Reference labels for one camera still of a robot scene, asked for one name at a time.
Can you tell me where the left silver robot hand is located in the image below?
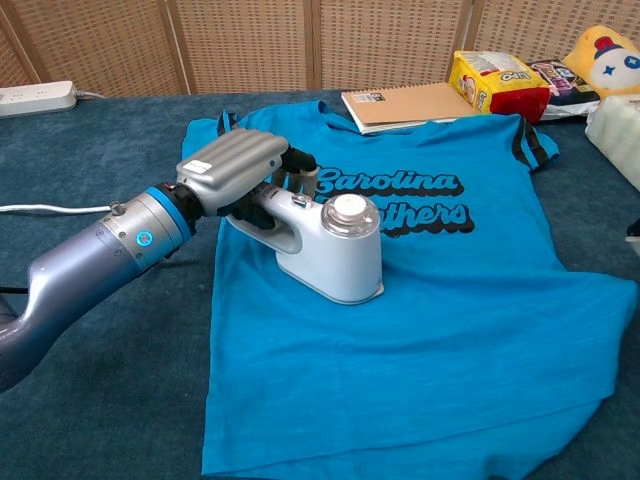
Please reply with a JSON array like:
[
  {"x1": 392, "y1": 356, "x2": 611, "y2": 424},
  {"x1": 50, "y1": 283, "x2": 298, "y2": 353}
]
[{"x1": 174, "y1": 128, "x2": 319, "y2": 232}]

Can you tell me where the white handheld steam iron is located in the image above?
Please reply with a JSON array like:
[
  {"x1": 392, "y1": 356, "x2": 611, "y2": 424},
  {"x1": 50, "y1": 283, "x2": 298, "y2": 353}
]
[{"x1": 224, "y1": 183, "x2": 386, "y2": 307}]

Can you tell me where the blue Carolina Panthers t-shirt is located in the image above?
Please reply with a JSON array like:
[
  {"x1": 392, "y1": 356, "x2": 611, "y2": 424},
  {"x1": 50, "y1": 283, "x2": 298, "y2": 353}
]
[{"x1": 180, "y1": 99, "x2": 639, "y2": 480}]

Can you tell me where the long white cotton pad pack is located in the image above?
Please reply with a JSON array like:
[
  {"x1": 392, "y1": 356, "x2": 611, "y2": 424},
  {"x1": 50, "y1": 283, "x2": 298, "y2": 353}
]
[{"x1": 584, "y1": 93, "x2": 640, "y2": 192}]

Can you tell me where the wicker folding screen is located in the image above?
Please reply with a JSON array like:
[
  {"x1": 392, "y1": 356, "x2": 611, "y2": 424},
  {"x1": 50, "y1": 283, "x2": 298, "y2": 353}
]
[{"x1": 0, "y1": 0, "x2": 640, "y2": 99}]

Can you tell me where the black snack packet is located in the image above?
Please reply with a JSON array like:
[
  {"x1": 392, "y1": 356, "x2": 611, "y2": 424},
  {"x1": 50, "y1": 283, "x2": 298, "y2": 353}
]
[{"x1": 528, "y1": 58, "x2": 602, "y2": 122}]

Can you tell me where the yellow plush toy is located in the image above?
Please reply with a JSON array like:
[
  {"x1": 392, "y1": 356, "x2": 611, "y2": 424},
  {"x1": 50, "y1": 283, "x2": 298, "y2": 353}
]
[{"x1": 562, "y1": 24, "x2": 640, "y2": 101}]

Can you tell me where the kraft spiral notebook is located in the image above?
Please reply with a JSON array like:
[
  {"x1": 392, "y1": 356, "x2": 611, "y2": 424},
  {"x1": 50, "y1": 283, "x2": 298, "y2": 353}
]
[{"x1": 341, "y1": 82, "x2": 482, "y2": 136}]

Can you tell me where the yellow Lipo snack bag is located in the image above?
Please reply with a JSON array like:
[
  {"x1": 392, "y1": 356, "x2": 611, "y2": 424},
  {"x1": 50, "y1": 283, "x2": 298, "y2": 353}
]
[{"x1": 448, "y1": 49, "x2": 552, "y2": 126}]

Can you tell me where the white power strip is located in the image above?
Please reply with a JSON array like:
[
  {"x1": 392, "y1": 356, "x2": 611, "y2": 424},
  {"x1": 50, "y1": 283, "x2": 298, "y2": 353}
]
[{"x1": 0, "y1": 80, "x2": 79, "y2": 119}]

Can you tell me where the dark teal table carpet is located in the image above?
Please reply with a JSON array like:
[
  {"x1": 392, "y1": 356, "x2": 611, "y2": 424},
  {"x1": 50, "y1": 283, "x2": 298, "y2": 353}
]
[{"x1": 0, "y1": 88, "x2": 640, "y2": 480}]

